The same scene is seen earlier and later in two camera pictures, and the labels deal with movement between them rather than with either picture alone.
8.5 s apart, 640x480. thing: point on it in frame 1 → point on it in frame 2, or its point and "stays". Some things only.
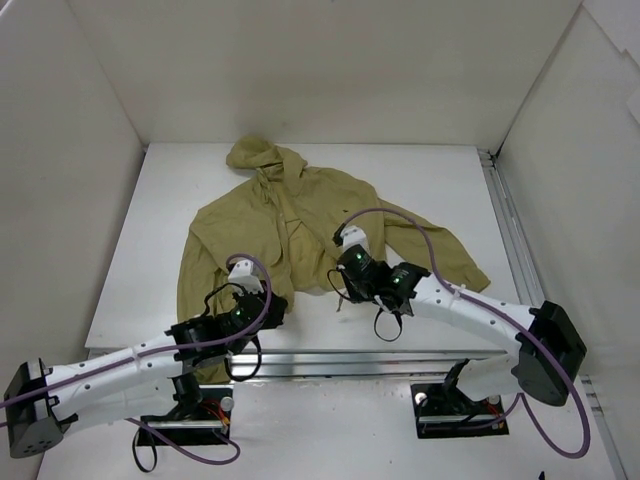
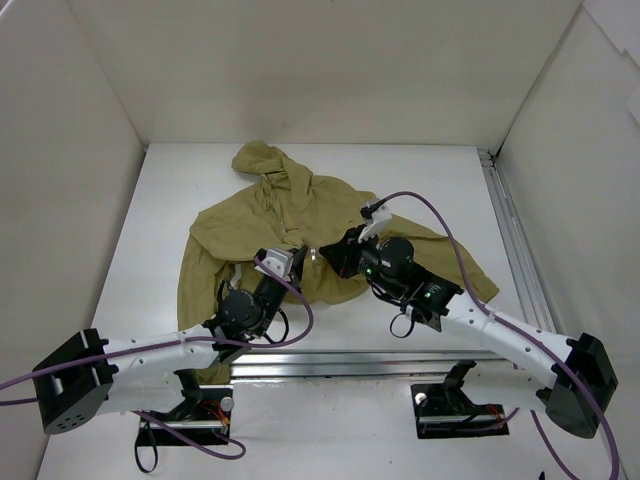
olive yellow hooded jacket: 282,218 stays
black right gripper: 347,276 → 345,255
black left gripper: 273,307 → 296,266
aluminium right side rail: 529,283 stays
